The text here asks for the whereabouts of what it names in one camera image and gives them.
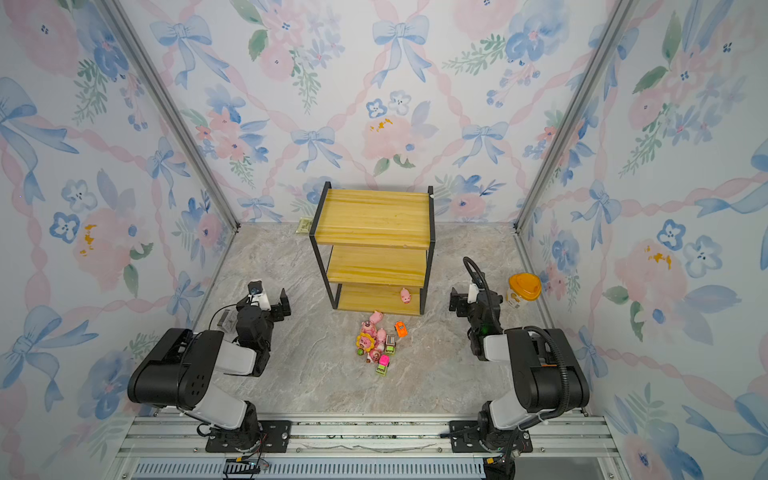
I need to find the sunflower pink bear toy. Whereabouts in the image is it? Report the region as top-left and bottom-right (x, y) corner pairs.
(356, 333), (376, 356)

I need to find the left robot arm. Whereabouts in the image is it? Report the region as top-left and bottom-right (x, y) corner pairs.
(127, 280), (291, 454)

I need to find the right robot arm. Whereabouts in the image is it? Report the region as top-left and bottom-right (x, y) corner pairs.
(441, 287), (590, 456)

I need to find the pink pig near shelf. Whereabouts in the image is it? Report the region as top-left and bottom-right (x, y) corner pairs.
(369, 311), (384, 325)

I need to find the small grey box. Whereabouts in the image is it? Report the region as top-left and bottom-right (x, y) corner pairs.
(217, 309), (237, 334)

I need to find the orange toy bulldozer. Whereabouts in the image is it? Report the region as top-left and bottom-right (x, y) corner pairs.
(395, 322), (408, 338)

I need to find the green truck with box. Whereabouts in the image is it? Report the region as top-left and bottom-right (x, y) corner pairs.
(384, 335), (397, 355)

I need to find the pink pig in pile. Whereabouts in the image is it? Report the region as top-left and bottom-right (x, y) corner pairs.
(375, 329), (387, 349)

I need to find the green truck pink load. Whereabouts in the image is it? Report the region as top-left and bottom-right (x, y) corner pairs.
(376, 355), (390, 376)

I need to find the wooden three-tier shelf black frame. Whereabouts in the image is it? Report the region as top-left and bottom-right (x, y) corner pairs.
(309, 181), (436, 316)

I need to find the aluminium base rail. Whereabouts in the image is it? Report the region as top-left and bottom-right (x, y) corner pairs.
(105, 411), (629, 479)

